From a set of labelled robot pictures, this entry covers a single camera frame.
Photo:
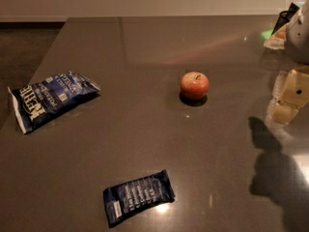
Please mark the black mesh basket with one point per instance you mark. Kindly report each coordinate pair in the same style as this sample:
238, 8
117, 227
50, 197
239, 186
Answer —
285, 16

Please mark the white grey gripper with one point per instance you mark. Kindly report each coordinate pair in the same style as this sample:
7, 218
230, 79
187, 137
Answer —
298, 38

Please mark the blue kettle chip bag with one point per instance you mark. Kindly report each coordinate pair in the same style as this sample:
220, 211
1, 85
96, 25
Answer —
39, 103

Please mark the dark blue snack packet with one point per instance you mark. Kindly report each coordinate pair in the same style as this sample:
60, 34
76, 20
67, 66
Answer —
133, 197

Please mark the red apple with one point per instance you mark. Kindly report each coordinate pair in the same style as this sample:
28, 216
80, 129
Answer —
194, 85

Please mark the snack packet at table edge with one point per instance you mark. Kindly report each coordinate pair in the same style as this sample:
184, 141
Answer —
277, 40

